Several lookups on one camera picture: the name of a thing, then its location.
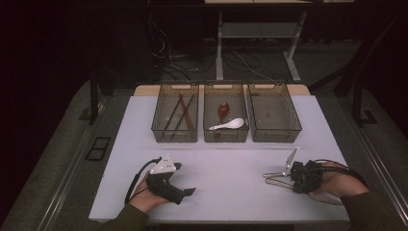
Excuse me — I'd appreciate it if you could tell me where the tangle of floor cables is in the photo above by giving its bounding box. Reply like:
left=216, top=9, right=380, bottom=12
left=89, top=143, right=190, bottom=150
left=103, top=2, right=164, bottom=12
left=148, top=13, right=268, bottom=81

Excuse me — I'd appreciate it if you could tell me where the transparent grey storage bin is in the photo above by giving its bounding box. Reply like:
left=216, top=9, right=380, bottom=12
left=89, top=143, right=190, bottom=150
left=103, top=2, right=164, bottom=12
left=151, top=82, right=200, bottom=143
left=203, top=81, right=250, bottom=143
left=246, top=81, right=303, bottom=143

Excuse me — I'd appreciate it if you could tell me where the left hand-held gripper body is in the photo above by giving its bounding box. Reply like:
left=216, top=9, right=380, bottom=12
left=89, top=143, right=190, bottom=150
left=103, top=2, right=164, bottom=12
left=145, top=154, right=186, bottom=206

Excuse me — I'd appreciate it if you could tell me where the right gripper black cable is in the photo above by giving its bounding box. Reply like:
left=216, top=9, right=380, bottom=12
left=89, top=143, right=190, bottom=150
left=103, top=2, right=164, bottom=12
left=312, top=158, right=370, bottom=188

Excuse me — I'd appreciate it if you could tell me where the black chopstick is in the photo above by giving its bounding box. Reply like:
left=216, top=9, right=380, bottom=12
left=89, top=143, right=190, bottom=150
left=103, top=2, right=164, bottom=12
left=163, top=93, right=183, bottom=132
left=168, top=94, right=195, bottom=141

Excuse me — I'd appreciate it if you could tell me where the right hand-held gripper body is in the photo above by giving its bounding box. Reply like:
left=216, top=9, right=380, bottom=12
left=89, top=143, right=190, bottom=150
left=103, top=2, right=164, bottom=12
left=282, top=146, right=325, bottom=194

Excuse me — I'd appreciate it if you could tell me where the white ceramic spoon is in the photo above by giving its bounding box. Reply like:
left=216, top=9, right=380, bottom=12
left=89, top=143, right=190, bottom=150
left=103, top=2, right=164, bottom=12
left=208, top=117, right=245, bottom=131

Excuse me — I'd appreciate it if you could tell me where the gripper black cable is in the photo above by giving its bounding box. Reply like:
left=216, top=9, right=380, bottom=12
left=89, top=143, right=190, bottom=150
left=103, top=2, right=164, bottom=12
left=124, top=157, right=163, bottom=205
left=312, top=158, right=370, bottom=188

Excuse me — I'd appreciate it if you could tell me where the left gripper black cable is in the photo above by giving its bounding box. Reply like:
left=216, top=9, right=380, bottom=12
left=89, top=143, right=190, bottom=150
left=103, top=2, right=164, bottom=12
left=124, top=157, right=163, bottom=205

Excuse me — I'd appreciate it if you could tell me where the metal floor rail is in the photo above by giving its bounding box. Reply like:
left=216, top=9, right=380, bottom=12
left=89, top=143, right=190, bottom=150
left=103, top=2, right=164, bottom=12
left=35, top=105, right=109, bottom=231
left=350, top=123, right=408, bottom=222

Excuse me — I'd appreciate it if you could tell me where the brown wooden spoon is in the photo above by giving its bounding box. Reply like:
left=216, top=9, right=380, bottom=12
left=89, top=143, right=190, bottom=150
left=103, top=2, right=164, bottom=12
left=214, top=101, right=231, bottom=140

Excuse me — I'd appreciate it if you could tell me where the person's left hand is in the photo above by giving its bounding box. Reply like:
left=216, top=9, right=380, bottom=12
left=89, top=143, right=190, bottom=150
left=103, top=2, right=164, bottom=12
left=128, top=174, right=171, bottom=214

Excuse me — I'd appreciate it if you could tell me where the white metal frame desk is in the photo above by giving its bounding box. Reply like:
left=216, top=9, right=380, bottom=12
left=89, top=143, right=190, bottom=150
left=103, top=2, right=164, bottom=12
left=205, top=0, right=354, bottom=84

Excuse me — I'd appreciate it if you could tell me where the black metal stand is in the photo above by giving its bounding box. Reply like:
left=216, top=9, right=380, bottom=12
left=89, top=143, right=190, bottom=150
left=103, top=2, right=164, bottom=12
left=309, top=15, right=408, bottom=128
left=78, top=64, right=109, bottom=126

